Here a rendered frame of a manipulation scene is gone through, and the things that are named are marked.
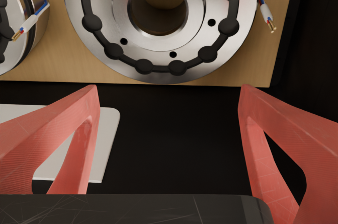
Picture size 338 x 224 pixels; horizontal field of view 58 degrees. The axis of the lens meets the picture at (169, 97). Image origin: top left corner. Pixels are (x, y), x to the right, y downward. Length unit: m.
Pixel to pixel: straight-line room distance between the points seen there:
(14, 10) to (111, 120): 0.09
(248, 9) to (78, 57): 0.13
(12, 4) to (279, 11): 0.15
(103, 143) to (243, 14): 0.11
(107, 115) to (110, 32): 0.06
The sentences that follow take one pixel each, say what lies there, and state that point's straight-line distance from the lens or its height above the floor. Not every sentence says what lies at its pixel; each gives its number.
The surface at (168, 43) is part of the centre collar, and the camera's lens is 0.17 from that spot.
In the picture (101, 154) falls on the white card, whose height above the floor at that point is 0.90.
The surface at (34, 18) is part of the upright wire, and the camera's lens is 0.19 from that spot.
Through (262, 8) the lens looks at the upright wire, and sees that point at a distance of 0.17.
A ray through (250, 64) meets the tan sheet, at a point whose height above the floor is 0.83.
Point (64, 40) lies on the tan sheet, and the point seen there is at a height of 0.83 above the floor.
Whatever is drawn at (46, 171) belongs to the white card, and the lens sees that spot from 0.19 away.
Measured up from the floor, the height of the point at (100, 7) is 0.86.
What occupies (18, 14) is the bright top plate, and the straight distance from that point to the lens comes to 0.19.
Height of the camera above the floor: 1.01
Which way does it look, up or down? 51 degrees down
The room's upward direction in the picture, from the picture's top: 173 degrees counter-clockwise
